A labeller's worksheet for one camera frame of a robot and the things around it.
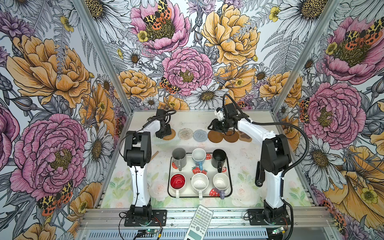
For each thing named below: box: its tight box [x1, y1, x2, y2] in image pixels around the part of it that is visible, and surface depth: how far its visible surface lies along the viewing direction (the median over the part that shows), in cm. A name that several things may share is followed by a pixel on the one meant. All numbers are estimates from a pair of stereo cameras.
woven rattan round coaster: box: [162, 128, 176, 141], surface depth 107 cm
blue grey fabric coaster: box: [192, 129, 208, 143], surface depth 108 cm
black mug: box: [211, 148, 227, 173], surface depth 91 cm
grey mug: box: [172, 147, 187, 171], surface depth 88 cm
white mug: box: [191, 173, 209, 201], surface depth 81 cm
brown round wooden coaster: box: [223, 130, 239, 143], surface depth 107 cm
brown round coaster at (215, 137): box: [208, 130, 224, 143], surface depth 107 cm
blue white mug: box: [192, 148, 207, 171], surface depth 89 cm
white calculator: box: [183, 204, 214, 240], surface depth 73 cm
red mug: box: [170, 173, 186, 199], surface depth 83 cm
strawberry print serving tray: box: [167, 152, 233, 200], surface depth 85 cm
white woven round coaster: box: [178, 127, 194, 141], surface depth 110 cm
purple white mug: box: [212, 173, 230, 200], surface depth 85 cm
